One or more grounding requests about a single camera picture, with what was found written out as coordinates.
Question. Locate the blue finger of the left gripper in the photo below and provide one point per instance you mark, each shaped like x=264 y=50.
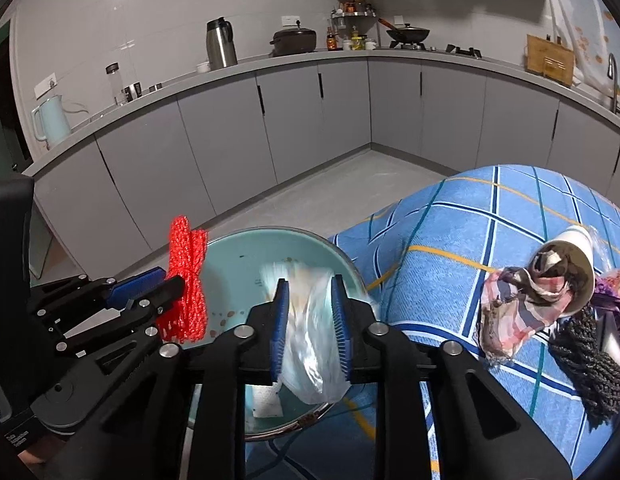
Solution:
x=122 y=293
x=156 y=301

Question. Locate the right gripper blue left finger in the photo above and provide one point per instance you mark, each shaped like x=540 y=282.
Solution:
x=279 y=314

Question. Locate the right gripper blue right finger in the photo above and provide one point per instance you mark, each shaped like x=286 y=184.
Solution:
x=340 y=303

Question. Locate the clear plastic bag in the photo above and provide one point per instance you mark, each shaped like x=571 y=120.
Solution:
x=311 y=364

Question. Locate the red mesh net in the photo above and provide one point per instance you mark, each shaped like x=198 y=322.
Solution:
x=187 y=319

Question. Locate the pink wrapper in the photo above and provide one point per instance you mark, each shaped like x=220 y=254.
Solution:
x=515 y=304

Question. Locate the white paper cup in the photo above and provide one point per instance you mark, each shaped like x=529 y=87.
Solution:
x=569 y=255

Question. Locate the purple wrapper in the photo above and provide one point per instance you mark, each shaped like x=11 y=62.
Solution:
x=607 y=291

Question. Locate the black mesh net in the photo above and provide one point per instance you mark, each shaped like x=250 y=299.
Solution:
x=593 y=373

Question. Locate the grey kitchen cabinets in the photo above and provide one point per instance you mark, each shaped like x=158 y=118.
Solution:
x=209 y=143

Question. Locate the kitchen faucet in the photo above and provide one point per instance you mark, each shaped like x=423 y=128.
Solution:
x=612 y=75

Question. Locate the blue plaid tablecloth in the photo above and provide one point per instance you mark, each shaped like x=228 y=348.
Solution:
x=451 y=262

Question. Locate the light blue electric kettle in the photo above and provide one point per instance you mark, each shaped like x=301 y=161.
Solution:
x=50 y=124

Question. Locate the clear jar black lid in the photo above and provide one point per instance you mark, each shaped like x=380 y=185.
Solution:
x=116 y=85

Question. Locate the black rice cooker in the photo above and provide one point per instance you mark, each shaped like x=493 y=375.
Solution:
x=293 y=40

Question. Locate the steel thermos jug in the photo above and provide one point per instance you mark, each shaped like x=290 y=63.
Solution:
x=220 y=44

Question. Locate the spice rack with bottles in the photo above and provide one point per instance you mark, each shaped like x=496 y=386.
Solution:
x=352 y=26

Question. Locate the black wok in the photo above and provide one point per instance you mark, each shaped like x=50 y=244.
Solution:
x=404 y=34

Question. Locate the gas stove burner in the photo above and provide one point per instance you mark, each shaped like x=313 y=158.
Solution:
x=470 y=52

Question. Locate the wooden cutting board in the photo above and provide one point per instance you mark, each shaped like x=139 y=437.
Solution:
x=550 y=60

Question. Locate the patterned window curtain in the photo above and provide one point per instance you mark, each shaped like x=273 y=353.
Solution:
x=589 y=29

